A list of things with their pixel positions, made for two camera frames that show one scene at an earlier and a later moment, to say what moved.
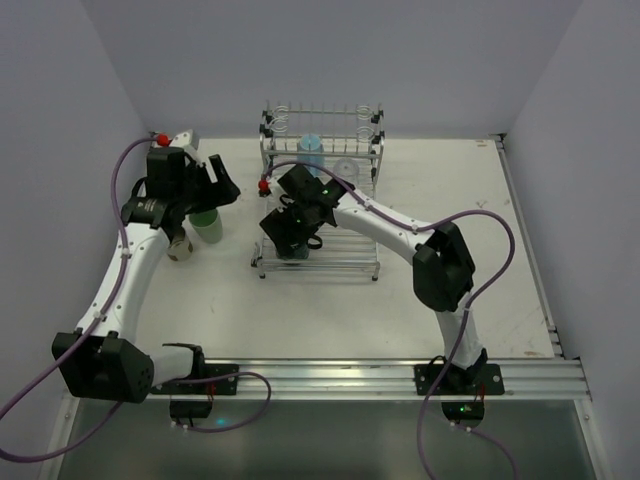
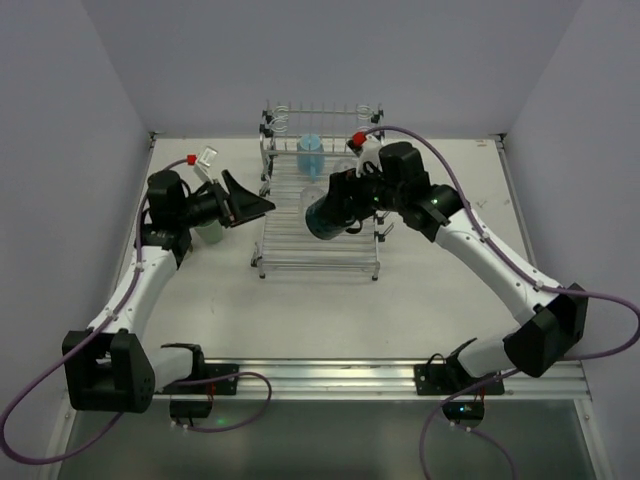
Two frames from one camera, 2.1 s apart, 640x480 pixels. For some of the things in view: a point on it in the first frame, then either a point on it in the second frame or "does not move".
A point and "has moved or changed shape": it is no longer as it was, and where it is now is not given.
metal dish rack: [313, 157] does not move
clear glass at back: [347, 169] does not move
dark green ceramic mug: [298, 252] has moved or changed shape
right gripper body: [288, 236] to [343, 195]
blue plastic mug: [310, 150] does not move
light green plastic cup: [208, 225] does not move
